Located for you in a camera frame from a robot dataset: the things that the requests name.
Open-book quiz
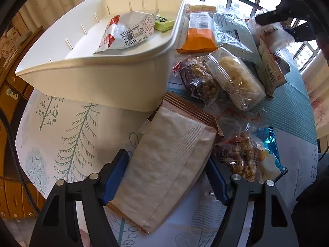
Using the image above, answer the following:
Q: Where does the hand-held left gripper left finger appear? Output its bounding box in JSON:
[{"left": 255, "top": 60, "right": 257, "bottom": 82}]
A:
[{"left": 29, "top": 149, "right": 130, "bottom": 247}]

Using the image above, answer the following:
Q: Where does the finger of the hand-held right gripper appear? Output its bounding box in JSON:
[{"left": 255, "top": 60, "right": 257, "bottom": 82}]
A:
[
  {"left": 284, "top": 21, "right": 323, "bottom": 43},
  {"left": 255, "top": 0, "right": 309, "bottom": 27}
]

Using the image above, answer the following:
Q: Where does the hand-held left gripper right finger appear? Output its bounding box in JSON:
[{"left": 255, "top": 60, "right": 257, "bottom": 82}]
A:
[{"left": 205, "top": 157, "right": 300, "bottom": 247}]

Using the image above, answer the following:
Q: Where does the white clear snack packet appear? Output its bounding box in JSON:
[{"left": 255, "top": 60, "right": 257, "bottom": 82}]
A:
[{"left": 248, "top": 18, "right": 296, "bottom": 52}]

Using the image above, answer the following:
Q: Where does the pale blue snack packet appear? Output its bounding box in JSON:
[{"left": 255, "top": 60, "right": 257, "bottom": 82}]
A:
[{"left": 213, "top": 12, "right": 263, "bottom": 65}]

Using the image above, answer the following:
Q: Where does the beige paper snack packet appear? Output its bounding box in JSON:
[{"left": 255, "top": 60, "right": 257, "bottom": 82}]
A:
[{"left": 107, "top": 93, "right": 219, "bottom": 234}]

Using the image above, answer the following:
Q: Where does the clear puffed rice cake packet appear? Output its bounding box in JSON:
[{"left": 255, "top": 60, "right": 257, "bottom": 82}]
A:
[{"left": 206, "top": 47, "right": 266, "bottom": 112}]

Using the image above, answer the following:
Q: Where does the white plastic bin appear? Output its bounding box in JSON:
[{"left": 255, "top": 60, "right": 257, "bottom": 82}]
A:
[{"left": 15, "top": 0, "right": 192, "bottom": 112}]

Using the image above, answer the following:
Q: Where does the clear nut and date packet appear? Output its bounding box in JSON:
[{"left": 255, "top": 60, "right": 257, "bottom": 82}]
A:
[
  {"left": 213, "top": 108, "right": 265, "bottom": 183},
  {"left": 173, "top": 57, "right": 224, "bottom": 106}
]

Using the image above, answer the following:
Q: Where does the brown and white snack packet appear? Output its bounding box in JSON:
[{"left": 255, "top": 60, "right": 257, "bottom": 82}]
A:
[{"left": 257, "top": 37, "right": 291, "bottom": 99}]

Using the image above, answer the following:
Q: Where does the tree print tablecloth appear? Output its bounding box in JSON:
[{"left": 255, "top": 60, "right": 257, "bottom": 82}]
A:
[{"left": 15, "top": 49, "right": 319, "bottom": 247}]

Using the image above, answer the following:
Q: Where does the floral print curtain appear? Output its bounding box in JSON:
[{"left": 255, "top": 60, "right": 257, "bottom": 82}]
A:
[{"left": 302, "top": 57, "right": 329, "bottom": 137}]

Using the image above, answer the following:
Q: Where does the blue candy packet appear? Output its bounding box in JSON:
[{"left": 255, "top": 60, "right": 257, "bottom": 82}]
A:
[{"left": 254, "top": 127, "right": 288, "bottom": 183}]

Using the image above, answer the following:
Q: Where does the orange snack packet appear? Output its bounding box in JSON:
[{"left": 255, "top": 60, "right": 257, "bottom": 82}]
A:
[{"left": 177, "top": 4, "right": 219, "bottom": 54}]

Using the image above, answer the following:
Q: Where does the wooden cabinet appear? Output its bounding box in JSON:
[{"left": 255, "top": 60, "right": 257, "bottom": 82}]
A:
[{"left": 0, "top": 26, "right": 44, "bottom": 219}]

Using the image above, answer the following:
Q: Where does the small green snack packet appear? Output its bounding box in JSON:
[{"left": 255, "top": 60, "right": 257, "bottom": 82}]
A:
[{"left": 154, "top": 14, "right": 176, "bottom": 33}]

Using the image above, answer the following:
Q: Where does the white and red snack packet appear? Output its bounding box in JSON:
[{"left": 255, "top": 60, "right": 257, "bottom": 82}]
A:
[{"left": 93, "top": 10, "right": 160, "bottom": 54}]

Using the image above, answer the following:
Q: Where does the black cable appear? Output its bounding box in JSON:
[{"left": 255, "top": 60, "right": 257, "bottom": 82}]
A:
[{"left": 0, "top": 108, "right": 39, "bottom": 214}]

